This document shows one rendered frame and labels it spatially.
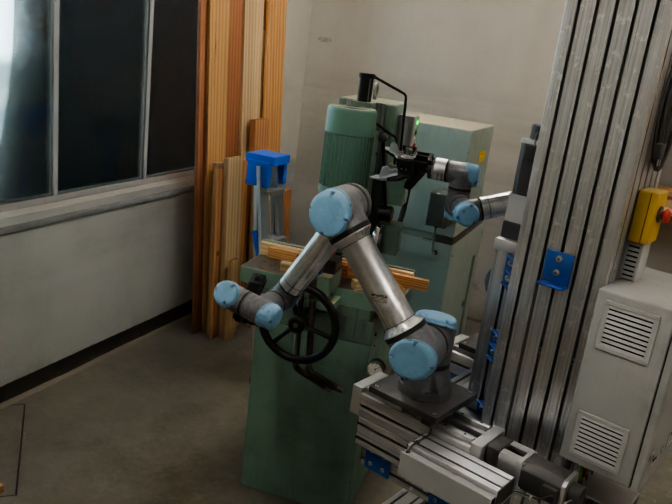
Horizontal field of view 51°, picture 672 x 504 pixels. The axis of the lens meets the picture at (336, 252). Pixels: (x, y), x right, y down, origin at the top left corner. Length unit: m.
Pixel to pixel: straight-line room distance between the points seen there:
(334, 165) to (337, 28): 2.67
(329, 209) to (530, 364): 0.69
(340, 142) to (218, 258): 1.72
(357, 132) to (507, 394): 1.00
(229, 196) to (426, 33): 1.76
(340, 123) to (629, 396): 1.26
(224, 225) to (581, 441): 2.53
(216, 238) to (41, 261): 1.01
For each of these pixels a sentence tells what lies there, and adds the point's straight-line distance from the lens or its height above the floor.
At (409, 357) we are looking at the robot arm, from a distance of 1.79.
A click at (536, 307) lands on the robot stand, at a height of 1.11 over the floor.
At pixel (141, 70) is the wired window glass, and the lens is 3.81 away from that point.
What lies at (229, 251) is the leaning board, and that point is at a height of 0.51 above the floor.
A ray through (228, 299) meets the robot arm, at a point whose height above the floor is 1.00.
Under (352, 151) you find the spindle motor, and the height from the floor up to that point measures 1.36.
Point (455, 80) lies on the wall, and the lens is 4.77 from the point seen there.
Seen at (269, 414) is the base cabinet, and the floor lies 0.34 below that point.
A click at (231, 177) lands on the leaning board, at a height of 0.94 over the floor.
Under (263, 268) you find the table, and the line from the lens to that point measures 2.59.
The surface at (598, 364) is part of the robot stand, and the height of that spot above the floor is 1.04.
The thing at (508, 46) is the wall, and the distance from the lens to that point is 4.70.
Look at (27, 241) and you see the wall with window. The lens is 3.33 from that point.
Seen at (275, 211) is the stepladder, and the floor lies 0.87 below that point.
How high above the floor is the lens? 1.73
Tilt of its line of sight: 17 degrees down
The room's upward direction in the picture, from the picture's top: 7 degrees clockwise
